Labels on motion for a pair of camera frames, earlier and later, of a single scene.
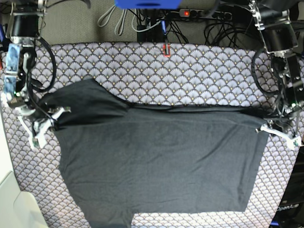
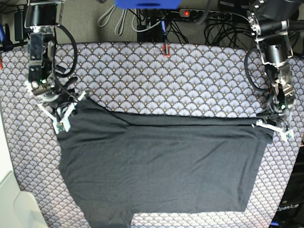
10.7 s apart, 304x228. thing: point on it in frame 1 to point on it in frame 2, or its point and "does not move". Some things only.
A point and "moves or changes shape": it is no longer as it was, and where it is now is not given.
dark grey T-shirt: x=117 y=159 moves or changes shape
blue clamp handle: x=163 y=23 does not move
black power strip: x=205 y=14 does not move
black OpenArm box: x=290 y=213 does not move
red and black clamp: x=165 y=55 does not move
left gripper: x=36 y=120 to x=57 y=102
